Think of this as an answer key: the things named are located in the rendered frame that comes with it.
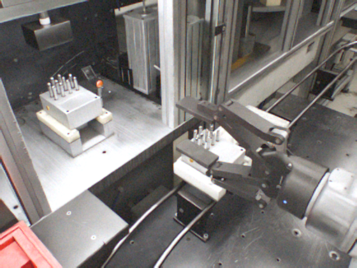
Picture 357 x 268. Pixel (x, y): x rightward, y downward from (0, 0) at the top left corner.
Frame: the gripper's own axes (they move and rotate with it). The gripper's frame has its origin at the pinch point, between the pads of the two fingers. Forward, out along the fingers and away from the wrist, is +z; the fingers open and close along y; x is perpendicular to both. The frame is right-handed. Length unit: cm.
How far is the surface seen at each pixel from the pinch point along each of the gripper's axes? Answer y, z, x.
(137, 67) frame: -12, 42, -25
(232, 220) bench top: -44.4, 0.2, -20.0
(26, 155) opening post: -5.5, 21.4, 19.1
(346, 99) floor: -112, 17, -240
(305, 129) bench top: -44, 2, -76
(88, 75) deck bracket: -21, 64, -21
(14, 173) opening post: -7.8, 21.4, 22.0
